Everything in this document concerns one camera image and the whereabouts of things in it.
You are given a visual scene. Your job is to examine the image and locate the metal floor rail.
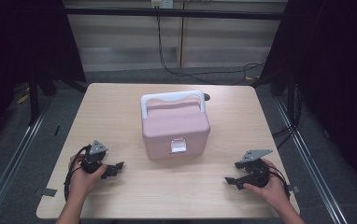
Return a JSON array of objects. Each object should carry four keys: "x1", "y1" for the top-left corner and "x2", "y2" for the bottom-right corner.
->
[
  {"x1": 274, "y1": 96, "x2": 351, "y2": 224},
  {"x1": 0, "y1": 95, "x2": 55, "y2": 224}
]

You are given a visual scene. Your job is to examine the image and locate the person's left hand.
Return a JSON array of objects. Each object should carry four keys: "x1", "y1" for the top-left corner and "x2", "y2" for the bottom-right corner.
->
[{"x1": 67, "y1": 153, "x2": 108, "y2": 203}]

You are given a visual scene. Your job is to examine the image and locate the person's right hand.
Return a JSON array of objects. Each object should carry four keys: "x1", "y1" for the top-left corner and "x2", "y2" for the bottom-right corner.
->
[{"x1": 242, "y1": 158, "x2": 291, "y2": 209}]

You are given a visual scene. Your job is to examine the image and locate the black metal stand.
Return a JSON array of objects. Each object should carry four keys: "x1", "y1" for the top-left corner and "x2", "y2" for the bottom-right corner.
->
[{"x1": 27, "y1": 72, "x2": 58, "y2": 127}]

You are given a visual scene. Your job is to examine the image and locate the black horizontal bar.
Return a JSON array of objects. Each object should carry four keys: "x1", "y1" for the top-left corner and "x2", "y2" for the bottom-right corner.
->
[{"x1": 64, "y1": 7, "x2": 285, "y2": 21}]

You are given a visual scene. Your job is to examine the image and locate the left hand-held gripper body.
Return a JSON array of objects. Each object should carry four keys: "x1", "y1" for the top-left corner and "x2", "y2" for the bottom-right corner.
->
[{"x1": 80, "y1": 139, "x2": 109, "y2": 175}]

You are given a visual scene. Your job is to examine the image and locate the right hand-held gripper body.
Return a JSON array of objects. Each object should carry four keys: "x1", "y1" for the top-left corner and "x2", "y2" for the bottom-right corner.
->
[{"x1": 234, "y1": 148, "x2": 274, "y2": 189}]

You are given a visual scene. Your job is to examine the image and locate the pink storage box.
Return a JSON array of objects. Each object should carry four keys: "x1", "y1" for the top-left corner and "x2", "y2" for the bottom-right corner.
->
[{"x1": 139, "y1": 90, "x2": 212, "y2": 161}]

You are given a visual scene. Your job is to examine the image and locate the white wall socket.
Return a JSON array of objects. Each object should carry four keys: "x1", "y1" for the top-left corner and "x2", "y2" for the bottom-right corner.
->
[{"x1": 150, "y1": 0, "x2": 175, "y2": 9}]

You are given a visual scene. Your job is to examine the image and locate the yellow floor tape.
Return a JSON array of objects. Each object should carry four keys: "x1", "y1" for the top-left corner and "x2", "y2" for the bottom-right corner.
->
[{"x1": 16, "y1": 92, "x2": 31, "y2": 105}]

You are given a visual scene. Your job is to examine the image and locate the black curtain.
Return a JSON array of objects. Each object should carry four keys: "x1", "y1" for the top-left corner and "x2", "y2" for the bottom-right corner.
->
[
  {"x1": 259, "y1": 0, "x2": 357, "y2": 195},
  {"x1": 0, "y1": 0, "x2": 88, "y2": 152}
]

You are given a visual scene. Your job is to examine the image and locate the black wall cable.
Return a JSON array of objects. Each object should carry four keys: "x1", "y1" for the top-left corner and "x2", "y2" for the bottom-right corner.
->
[{"x1": 156, "y1": 15, "x2": 265, "y2": 86}]

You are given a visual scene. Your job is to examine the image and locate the black floor cables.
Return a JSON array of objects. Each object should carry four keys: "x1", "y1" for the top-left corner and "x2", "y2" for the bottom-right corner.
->
[{"x1": 271, "y1": 83, "x2": 303, "y2": 147}]

